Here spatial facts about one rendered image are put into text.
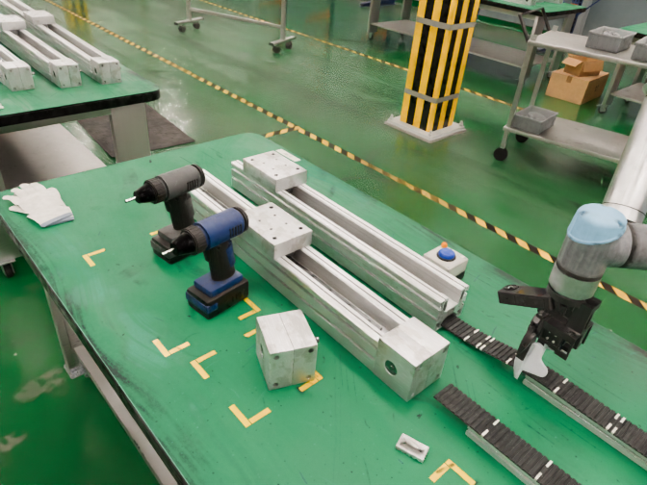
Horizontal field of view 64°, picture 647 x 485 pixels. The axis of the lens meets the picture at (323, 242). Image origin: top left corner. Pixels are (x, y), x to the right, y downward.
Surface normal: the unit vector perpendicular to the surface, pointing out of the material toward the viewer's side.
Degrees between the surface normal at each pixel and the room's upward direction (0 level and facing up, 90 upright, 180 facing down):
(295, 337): 0
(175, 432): 0
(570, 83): 88
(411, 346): 0
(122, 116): 90
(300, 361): 90
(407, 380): 90
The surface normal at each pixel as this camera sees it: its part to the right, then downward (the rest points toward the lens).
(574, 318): -0.75, 0.32
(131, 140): 0.66, 0.46
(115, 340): 0.07, -0.83
